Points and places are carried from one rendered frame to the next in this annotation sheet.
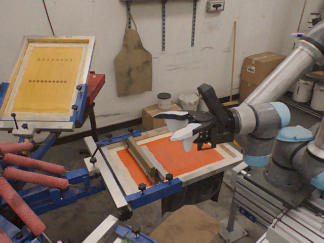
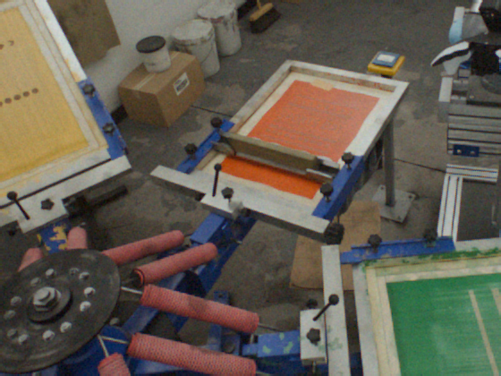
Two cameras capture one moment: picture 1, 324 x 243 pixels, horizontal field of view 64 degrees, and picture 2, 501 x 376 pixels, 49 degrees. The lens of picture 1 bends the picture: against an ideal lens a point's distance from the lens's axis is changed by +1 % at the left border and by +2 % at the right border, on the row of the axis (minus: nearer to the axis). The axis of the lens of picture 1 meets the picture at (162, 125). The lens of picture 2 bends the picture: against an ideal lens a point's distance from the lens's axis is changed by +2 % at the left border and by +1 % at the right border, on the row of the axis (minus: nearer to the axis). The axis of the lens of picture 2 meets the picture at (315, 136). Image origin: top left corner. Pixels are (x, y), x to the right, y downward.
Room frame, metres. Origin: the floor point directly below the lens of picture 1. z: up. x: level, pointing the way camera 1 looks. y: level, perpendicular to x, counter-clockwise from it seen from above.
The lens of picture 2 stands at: (-0.05, 0.68, 2.28)
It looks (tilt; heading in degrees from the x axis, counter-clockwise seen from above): 40 degrees down; 331
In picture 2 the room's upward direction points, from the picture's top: 9 degrees counter-clockwise
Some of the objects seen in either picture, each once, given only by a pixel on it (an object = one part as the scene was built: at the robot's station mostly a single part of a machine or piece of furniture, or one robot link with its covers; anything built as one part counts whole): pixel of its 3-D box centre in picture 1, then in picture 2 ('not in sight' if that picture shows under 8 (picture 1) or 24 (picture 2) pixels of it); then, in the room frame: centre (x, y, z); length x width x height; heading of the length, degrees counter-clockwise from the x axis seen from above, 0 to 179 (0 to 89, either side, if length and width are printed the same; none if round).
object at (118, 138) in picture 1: (121, 141); (208, 149); (1.51, 0.30, 0.98); 0.30 x 0.05 x 0.07; 118
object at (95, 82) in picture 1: (75, 87); not in sight; (2.30, 0.84, 1.06); 0.61 x 0.46 x 0.12; 178
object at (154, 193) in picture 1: (156, 192); (339, 189); (1.02, 0.04, 0.98); 0.30 x 0.05 x 0.07; 118
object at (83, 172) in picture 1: (83, 174); (215, 226); (1.11, 0.45, 1.02); 0.17 x 0.06 x 0.05; 118
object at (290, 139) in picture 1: (293, 146); not in sight; (0.82, -0.50, 1.42); 0.13 x 0.12 x 0.14; 16
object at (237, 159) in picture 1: (169, 153); (301, 128); (1.38, -0.05, 0.97); 0.79 x 0.58 x 0.04; 118
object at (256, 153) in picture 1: (254, 143); not in sight; (0.64, -0.27, 1.56); 0.11 x 0.08 x 0.11; 16
